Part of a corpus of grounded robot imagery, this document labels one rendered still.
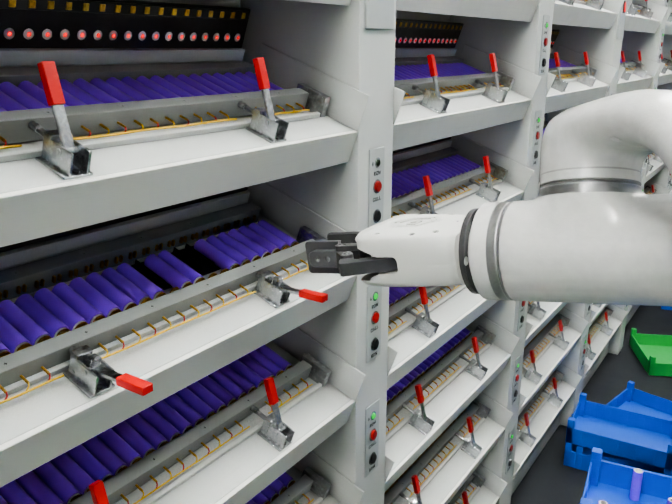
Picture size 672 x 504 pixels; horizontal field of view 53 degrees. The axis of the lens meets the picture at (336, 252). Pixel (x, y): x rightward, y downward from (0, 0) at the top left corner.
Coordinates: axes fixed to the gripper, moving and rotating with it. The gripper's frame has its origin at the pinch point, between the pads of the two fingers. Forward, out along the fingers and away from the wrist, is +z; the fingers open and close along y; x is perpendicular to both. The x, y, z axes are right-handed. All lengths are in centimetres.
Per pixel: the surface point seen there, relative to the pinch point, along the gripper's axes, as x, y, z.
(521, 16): -27, -86, 8
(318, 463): 41, -23, 26
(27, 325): 1.8, 20.7, 21.9
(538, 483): 104, -125, 28
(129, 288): 1.8, 8.5, 22.0
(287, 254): 3.8, -13.8, 17.7
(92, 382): 6.8, 20.4, 14.1
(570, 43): -23, -163, 19
